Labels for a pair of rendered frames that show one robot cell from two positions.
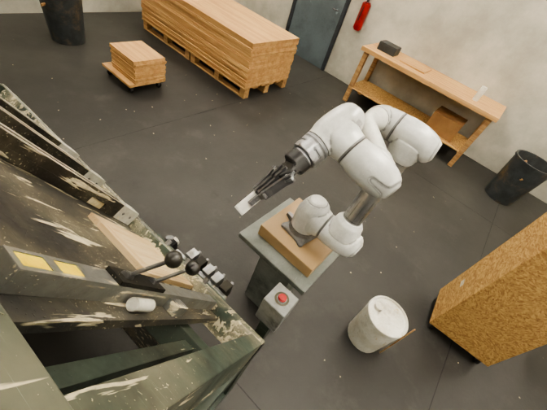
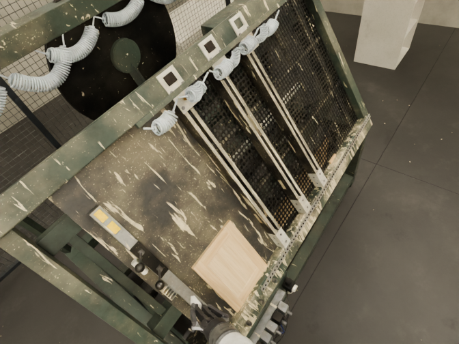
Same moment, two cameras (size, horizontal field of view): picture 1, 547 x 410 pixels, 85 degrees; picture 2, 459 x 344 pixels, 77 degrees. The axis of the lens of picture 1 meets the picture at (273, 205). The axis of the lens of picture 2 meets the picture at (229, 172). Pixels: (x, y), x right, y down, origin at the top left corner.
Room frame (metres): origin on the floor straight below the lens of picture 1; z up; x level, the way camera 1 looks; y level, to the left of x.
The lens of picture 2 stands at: (0.93, -0.15, 2.58)
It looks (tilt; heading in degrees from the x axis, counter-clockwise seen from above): 50 degrees down; 113
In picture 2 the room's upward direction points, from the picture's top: 15 degrees counter-clockwise
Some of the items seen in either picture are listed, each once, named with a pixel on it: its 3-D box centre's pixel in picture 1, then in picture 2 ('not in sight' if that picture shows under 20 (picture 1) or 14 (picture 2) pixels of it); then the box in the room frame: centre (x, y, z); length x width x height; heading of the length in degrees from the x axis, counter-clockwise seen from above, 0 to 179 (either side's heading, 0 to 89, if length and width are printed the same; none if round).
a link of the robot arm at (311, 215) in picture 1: (312, 213); not in sight; (1.20, -0.22, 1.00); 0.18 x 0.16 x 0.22; 66
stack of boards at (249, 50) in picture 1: (216, 32); not in sight; (4.99, 1.86, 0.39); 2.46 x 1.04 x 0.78; 64
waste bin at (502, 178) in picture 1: (515, 179); not in sight; (4.07, -3.03, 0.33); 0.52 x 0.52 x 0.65
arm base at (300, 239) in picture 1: (299, 225); not in sight; (1.22, -0.19, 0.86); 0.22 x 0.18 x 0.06; 54
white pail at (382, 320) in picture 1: (379, 324); not in sight; (1.18, -1.03, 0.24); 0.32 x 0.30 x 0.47; 64
